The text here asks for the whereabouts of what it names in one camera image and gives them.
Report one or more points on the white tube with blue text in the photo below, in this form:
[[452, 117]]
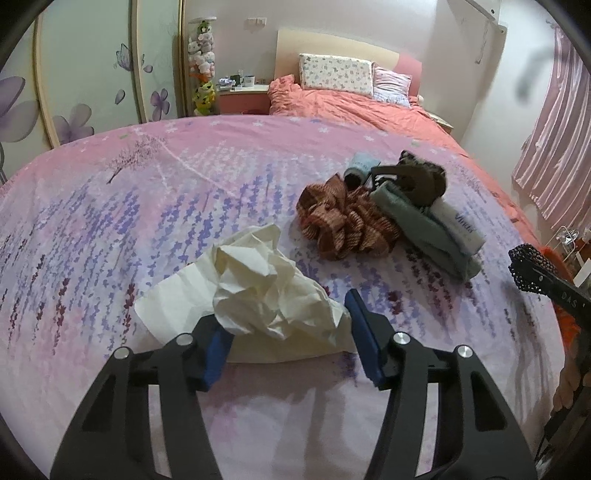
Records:
[[459, 225]]

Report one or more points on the white tissue paper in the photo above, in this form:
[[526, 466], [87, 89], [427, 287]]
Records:
[[275, 313]]

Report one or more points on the pink left nightstand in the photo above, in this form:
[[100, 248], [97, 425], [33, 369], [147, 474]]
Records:
[[253, 100]]

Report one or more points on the hanging plush toy organizer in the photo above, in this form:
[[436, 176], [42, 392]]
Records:
[[201, 65]]

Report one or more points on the black floral scrunchie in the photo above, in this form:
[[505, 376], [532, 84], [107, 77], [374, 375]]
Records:
[[437, 171]]

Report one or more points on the light blue cream tube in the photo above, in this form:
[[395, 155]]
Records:
[[359, 169]]

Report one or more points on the coral red bed duvet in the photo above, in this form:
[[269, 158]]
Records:
[[287, 98]]

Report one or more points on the pink satin curtain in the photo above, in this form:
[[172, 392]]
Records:
[[554, 167]]

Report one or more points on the orange plastic laundry basket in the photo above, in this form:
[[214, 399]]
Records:
[[569, 329]]

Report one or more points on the floral white pillow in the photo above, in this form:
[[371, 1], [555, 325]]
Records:
[[336, 73]]

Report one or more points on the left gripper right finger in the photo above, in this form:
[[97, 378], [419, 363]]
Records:
[[477, 435]]

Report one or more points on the sliding floral wardrobe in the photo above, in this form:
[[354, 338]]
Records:
[[72, 69]]

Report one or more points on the teal green sock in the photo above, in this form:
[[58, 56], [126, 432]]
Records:
[[424, 232]]

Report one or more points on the brown hair claw clip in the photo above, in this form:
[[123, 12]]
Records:
[[414, 182]]

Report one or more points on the striped pink pillow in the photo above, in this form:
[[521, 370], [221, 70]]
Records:
[[391, 87]]

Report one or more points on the beige pink headboard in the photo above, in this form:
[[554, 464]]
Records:
[[292, 42]]

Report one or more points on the right nightstand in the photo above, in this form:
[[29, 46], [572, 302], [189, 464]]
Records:
[[444, 124]]

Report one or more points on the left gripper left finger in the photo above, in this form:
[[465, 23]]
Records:
[[109, 434]]

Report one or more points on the white wall air conditioner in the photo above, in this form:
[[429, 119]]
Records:
[[479, 16]]

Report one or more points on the wall power outlet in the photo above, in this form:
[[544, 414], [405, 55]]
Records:
[[258, 21]]

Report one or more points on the orange striped scrunchie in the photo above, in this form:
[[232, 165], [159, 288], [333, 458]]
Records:
[[343, 222]]

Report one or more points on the white wire rack shelf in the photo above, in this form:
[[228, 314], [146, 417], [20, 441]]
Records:
[[574, 247]]

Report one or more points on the white mug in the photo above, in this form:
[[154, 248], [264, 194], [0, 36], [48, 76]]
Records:
[[248, 81]]

